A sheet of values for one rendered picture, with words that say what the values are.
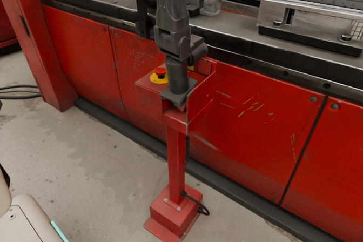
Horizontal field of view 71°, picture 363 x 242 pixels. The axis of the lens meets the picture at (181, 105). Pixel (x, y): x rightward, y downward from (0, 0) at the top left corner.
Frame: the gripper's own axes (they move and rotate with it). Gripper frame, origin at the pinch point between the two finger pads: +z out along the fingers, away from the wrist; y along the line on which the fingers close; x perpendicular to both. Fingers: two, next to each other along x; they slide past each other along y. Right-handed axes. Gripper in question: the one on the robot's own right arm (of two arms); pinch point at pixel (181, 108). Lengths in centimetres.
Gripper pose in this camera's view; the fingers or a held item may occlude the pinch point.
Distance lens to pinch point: 78.9
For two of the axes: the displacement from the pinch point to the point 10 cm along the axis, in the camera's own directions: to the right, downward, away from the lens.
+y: 5.6, -6.4, 5.3
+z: 0.7, 6.8, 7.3
